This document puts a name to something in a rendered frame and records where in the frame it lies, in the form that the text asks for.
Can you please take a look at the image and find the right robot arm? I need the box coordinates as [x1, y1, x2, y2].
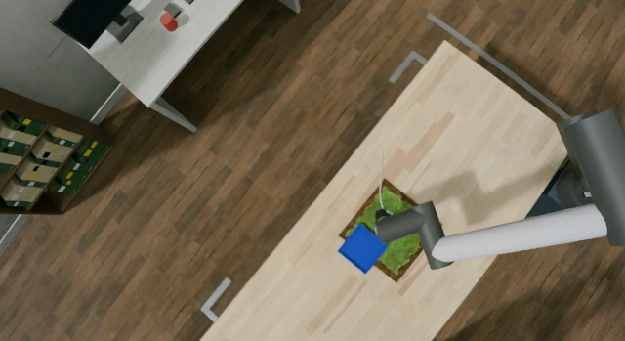
[375, 108, 625, 270]

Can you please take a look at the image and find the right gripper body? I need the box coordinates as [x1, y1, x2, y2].
[375, 208, 388, 220]

